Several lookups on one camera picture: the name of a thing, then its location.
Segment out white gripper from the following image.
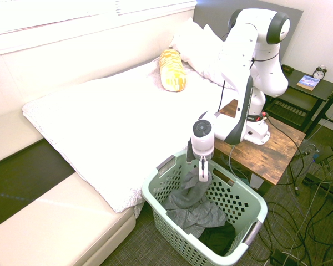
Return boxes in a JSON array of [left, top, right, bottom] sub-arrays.
[[198, 156, 210, 183]]

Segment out grey heathered garment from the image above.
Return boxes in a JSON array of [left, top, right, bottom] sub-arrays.
[[163, 168, 229, 239]]

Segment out mint green laundry basket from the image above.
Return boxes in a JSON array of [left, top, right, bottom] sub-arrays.
[[142, 149, 268, 266]]

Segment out rustic wooden side table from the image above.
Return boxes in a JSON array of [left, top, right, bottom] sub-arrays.
[[212, 99, 307, 195]]

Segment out black garment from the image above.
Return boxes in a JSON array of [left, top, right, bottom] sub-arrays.
[[198, 225, 237, 257]]

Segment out white bed mattress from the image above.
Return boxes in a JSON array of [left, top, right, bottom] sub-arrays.
[[22, 58, 240, 220]]

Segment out yellow white patterned bolster pillow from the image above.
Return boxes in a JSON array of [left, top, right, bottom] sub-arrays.
[[158, 48, 188, 93]]

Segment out black power brick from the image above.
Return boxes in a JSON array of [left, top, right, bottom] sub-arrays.
[[270, 248, 295, 266]]

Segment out white bed pillow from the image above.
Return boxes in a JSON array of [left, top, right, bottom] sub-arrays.
[[169, 17, 240, 91]]

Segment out black nightstand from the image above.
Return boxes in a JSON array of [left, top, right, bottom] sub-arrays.
[[263, 64, 333, 134]]

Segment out blue paperback book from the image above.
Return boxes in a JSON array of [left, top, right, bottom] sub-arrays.
[[296, 74, 321, 92]]

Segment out black tripod stand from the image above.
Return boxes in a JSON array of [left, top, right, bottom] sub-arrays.
[[302, 81, 333, 196]]

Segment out black twin-bell alarm clock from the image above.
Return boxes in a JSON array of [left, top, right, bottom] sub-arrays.
[[312, 65, 328, 81]]

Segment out cream padded bench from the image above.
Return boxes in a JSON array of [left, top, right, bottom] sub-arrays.
[[0, 172, 137, 266]]

